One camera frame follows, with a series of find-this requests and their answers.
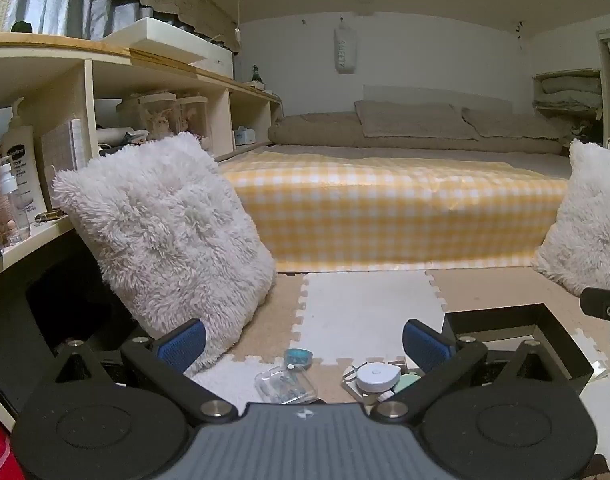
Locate tan foam mat tile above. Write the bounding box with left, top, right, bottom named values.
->
left=425, top=266, right=610, bottom=361

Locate clear plastic case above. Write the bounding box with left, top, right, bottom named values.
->
left=255, top=366, right=320, bottom=405

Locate white hanging bag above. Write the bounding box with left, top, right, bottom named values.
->
left=333, top=17, right=358, bottom=75

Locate white round device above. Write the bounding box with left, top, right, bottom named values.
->
left=356, top=361, right=402, bottom=395

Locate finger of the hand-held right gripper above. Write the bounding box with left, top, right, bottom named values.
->
left=580, top=286, right=610, bottom=349

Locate mint green object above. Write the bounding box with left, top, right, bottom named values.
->
left=394, top=370, right=424, bottom=397

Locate clear spray bottle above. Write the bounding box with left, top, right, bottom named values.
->
left=0, top=156, right=32, bottom=242

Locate teal tape roll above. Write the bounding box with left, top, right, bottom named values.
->
left=284, top=347, right=313, bottom=370

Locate white flat box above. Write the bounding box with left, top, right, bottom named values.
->
left=102, top=16, right=234, bottom=79

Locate black box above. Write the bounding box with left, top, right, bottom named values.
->
left=442, top=303, right=608, bottom=397

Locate yellow checkered blanket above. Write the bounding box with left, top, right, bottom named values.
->
left=219, top=151, right=572, bottom=274

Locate stack of folded blankets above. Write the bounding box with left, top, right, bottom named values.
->
left=533, top=69, right=604, bottom=122

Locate white foam mat tile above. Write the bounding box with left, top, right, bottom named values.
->
left=194, top=354, right=286, bottom=407
left=294, top=271, right=448, bottom=367

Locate beige bed pillow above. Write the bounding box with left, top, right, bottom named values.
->
left=462, top=107, right=578, bottom=154
left=268, top=112, right=366, bottom=149
left=354, top=100, right=481, bottom=141

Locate wooden shelf unit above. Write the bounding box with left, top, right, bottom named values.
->
left=0, top=32, right=286, bottom=286

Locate large white fluffy pillow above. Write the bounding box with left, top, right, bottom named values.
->
left=52, top=131, right=278, bottom=380

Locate white pump lotion bottle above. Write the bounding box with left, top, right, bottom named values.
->
left=1, top=97, right=48, bottom=222

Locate beige checkered notebook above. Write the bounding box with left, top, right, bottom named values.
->
left=40, top=119, right=88, bottom=211

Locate small white fluffy pillow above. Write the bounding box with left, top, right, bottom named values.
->
left=531, top=138, right=610, bottom=298

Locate small glass jar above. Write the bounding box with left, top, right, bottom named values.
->
left=177, top=96, right=210, bottom=141

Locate large glass jar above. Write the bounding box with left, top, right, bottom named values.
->
left=117, top=91, right=179, bottom=141

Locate grey curtain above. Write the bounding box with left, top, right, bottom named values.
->
left=4, top=0, right=240, bottom=52

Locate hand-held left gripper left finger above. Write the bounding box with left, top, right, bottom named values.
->
left=54, top=319, right=238, bottom=424

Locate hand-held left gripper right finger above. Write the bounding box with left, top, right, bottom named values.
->
left=371, top=319, right=556, bottom=424

